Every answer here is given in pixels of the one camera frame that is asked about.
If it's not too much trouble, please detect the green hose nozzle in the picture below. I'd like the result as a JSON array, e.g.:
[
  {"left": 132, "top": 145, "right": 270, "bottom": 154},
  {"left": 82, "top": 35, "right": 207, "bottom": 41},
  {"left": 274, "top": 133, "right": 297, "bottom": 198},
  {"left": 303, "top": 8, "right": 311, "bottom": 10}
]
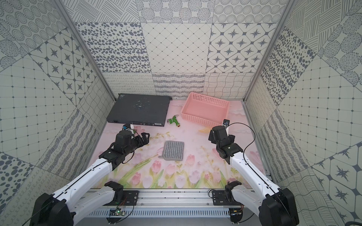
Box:
[{"left": 167, "top": 115, "right": 181, "bottom": 127}]

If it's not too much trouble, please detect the aluminium rail frame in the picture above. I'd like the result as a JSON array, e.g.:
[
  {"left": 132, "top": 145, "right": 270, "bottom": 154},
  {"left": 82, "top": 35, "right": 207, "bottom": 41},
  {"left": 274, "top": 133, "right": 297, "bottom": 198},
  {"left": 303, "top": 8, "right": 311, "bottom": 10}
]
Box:
[{"left": 56, "top": 172, "right": 292, "bottom": 218}]

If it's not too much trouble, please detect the floral pink table mat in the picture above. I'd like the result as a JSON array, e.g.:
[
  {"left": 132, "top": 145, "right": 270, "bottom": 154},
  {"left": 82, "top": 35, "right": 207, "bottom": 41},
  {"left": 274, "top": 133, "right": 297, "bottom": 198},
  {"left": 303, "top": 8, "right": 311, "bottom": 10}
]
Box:
[{"left": 95, "top": 100, "right": 248, "bottom": 189}]

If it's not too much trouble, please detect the black flat electronics box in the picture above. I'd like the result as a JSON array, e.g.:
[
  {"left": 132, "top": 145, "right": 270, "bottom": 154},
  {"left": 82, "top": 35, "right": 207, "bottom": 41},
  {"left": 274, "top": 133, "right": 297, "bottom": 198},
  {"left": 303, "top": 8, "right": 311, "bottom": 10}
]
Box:
[{"left": 107, "top": 93, "right": 172, "bottom": 127}]

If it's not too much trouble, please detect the green circuit board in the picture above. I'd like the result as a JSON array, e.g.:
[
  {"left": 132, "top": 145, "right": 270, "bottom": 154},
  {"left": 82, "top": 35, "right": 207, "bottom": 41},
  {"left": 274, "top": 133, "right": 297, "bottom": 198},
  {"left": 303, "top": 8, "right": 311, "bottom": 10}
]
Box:
[{"left": 109, "top": 209, "right": 125, "bottom": 217}]

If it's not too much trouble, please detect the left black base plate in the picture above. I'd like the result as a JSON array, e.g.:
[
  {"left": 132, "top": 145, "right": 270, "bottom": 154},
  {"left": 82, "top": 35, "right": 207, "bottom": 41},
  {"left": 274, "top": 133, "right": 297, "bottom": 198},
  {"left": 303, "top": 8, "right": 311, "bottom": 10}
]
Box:
[{"left": 105, "top": 190, "right": 140, "bottom": 206}]

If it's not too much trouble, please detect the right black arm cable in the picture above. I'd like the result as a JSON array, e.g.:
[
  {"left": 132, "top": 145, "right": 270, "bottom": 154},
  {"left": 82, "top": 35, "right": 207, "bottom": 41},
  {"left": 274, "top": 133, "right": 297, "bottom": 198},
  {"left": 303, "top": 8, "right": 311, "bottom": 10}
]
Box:
[{"left": 208, "top": 122, "right": 292, "bottom": 224}]

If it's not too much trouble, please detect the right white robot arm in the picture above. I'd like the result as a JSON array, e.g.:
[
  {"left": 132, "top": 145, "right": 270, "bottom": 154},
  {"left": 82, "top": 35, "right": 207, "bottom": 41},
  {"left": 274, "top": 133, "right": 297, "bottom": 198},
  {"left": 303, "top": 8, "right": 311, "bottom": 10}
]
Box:
[{"left": 209, "top": 125, "right": 299, "bottom": 226}]

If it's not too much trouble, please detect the pink plastic basket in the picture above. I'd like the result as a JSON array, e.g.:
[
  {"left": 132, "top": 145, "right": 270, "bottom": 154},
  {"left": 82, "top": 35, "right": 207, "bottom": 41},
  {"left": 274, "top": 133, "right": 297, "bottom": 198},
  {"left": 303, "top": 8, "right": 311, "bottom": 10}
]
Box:
[{"left": 181, "top": 92, "right": 230, "bottom": 127}]

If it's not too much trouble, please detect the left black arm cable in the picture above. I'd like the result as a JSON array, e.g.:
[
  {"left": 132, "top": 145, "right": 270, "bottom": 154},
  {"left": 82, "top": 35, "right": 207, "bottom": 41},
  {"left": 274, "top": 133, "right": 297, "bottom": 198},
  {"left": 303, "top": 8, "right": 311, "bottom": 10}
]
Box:
[{"left": 22, "top": 127, "right": 142, "bottom": 226}]

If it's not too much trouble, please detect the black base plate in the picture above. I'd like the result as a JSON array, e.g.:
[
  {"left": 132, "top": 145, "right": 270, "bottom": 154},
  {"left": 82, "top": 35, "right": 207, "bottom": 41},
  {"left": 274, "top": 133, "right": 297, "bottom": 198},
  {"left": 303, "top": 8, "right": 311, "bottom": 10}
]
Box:
[
  {"left": 208, "top": 189, "right": 243, "bottom": 206},
  {"left": 105, "top": 190, "right": 140, "bottom": 206}
]

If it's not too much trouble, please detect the grey striped dishcloth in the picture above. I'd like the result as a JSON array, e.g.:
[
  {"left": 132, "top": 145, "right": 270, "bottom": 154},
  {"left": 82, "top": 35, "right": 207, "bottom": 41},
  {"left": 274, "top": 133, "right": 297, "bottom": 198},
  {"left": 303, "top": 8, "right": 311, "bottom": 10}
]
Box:
[{"left": 158, "top": 140, "right": 184, "bottom": 161}]

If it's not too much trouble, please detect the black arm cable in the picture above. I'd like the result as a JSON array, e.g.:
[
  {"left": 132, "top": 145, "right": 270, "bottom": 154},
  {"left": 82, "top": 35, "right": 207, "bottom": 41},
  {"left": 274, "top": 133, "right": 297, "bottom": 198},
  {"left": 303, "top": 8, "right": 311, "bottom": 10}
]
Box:
[
  {"left": 22, "top": 127, "right": 142, "bottom": 226},
  {"left": 208, "top": 122, "right": 292, "bottom": 224}
]

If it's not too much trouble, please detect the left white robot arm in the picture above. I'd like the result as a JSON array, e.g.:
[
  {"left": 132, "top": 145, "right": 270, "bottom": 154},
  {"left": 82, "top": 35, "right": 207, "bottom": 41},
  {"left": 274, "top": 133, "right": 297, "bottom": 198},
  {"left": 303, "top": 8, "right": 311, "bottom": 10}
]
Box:
[{"left": 27, "top": 129, "right": 150, "bottom": 226}]

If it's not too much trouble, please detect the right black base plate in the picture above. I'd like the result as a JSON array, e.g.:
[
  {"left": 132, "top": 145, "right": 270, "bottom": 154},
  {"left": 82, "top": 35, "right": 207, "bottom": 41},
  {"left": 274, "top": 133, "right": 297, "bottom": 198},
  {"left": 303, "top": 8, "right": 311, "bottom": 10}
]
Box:
[{"left": 208, "top": 189, "right": 243, "bottom": 206}]

